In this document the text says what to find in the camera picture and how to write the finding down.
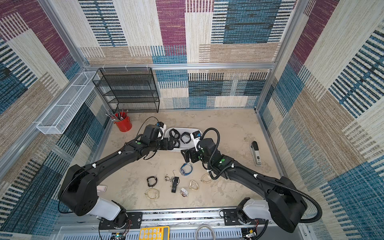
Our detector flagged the pens in red cup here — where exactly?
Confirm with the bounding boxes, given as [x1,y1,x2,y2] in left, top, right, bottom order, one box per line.
[105,106,128,123]

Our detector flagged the beige strap triangular watch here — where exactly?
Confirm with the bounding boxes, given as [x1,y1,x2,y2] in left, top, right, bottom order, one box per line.
[189,180,199,191]

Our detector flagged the translucent blue plastic watch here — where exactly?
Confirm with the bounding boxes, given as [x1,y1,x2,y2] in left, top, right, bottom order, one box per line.
[180,163,193,176]

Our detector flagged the black leather strap watch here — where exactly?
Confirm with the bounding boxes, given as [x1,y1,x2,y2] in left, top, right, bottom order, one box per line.
[171,177,180,193]

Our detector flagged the small black strap watch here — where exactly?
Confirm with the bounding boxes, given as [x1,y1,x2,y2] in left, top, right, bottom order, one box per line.
[147,176,158,188]

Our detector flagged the silver chain pocket watch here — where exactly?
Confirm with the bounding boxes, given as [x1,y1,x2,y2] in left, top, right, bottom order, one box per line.
[164,171,179,185]

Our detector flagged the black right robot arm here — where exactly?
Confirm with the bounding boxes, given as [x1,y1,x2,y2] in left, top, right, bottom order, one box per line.
[181,133,323,233]

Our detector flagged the small silver face watch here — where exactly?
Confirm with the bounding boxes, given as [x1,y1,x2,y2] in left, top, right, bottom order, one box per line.
[180,188,189,198]

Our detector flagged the beige strap slim watch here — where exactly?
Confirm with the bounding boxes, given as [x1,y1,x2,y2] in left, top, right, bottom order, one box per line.
[201,173,212,184]

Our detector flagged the black chunky digital watch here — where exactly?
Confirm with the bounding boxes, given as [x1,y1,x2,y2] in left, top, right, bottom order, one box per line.
[169,128,181,140]

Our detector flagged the white plastic storage box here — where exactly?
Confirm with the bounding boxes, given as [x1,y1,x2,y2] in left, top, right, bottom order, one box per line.
[165,128,203,152]

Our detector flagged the red metal pen cup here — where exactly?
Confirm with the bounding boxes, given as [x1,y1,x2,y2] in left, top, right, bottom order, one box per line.
[115,117,132,133]

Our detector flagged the grey black stapler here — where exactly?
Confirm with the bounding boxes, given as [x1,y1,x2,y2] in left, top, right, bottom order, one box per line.
[250,141,262,166]

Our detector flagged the black rugged sports watch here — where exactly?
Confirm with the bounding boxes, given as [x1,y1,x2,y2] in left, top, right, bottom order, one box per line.
[180,132,192,145]

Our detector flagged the white wire mesh basket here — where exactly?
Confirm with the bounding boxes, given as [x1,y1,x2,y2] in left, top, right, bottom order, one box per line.
[37,72,96,135]

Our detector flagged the black wire mesh shelf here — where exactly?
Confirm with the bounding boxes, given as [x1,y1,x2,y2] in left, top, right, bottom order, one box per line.
[92,67,160,113]

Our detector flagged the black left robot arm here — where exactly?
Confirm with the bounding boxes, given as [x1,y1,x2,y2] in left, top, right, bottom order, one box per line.
[58,125,176,221]

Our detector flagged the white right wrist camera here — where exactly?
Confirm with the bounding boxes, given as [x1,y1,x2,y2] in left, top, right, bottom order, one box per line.
[190,130,202,151]

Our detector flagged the black round digital watch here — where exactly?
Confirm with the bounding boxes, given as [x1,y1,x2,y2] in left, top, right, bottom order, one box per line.
[173,139,181,149]

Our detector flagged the yellow button control pad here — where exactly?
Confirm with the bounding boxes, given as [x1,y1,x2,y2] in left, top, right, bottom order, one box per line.
[139,226,170,240]

